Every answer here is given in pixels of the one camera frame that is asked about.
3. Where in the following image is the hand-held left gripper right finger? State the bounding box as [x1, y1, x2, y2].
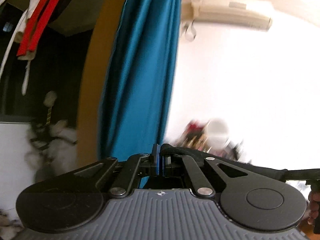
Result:
[160, 154, 253, 196]

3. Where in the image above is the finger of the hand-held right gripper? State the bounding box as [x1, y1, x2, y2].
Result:
[285, 168, 320, 180]

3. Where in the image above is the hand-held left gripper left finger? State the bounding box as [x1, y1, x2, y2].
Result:
[65, 144, 160, 197]

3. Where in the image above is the black garment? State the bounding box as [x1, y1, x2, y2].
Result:
[160, 144, 288, 182]

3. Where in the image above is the person's right hand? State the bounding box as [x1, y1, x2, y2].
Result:
[308, 191, 320, 227]

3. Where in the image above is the red and gold clutter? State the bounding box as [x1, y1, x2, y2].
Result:
[185, 121, 208, 145]

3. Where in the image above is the white round object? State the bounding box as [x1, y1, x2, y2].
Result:
[206, 119, 229, 143]

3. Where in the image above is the teal curtain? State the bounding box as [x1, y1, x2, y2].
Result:
[97, 0, 183, 189]

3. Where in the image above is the white fluffy toy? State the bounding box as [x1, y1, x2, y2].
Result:
[25, 91, 78, 180]

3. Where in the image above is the white cabinet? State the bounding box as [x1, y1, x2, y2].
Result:
[0, 122, 38, 215]

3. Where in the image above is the white air conditioner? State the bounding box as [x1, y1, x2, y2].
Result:
[181, 0, 273, 32]

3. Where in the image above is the red hanging cloth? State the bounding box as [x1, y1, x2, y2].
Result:
[17, 0, 67, 57]

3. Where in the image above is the ochre wooden door frame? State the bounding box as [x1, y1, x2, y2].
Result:
[76, 0, 133, 173]

